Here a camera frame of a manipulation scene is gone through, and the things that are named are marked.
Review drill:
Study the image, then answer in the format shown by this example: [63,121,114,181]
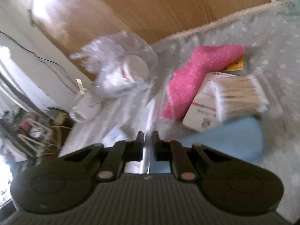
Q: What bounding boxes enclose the clear plastic container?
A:
[101,99,157,174]

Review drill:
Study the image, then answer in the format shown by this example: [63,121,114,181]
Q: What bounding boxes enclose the white card box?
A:
[183,72,235,132]

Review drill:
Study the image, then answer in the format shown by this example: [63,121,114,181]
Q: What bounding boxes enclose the white mug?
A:
[69,92,102,123]

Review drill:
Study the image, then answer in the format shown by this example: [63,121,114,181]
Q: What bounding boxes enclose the clear plastic bag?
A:
[70,31,158,99]

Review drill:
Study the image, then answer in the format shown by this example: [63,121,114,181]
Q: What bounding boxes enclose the cotton swab pack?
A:
[211,75,270,122]

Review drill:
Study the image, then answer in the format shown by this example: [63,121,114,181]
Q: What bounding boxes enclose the pink fuzzy sock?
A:
[160,45,244,121]

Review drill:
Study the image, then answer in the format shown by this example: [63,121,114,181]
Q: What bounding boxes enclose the yellow label card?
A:
[221,56,244,72]

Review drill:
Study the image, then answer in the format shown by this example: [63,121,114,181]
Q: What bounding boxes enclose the cardboard panel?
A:
[29,0,273,80]

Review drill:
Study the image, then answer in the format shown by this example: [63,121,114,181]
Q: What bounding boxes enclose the grey floral tablecloth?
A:
[61,0,299,222]

